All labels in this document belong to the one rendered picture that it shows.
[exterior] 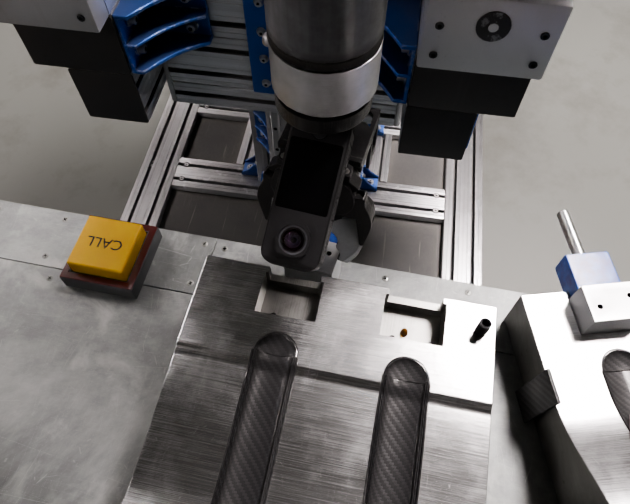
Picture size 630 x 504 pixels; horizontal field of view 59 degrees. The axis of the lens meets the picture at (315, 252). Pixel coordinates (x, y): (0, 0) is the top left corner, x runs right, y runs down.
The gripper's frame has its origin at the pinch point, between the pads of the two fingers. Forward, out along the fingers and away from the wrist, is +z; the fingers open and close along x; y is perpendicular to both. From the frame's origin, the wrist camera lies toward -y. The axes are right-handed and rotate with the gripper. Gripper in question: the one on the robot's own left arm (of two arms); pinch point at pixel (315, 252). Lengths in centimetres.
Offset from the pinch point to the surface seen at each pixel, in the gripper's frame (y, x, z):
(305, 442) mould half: -18.5, -5.2, -3.9
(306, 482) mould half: -21.2, -6.2, -3.7
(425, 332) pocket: -5.8, -12.2, -1.7
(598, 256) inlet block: 6.5, -26.2, -2.3
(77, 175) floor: 51, 91, 85
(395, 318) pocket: -5.4, -9.4, -1.7
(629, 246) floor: 76, -67, 85
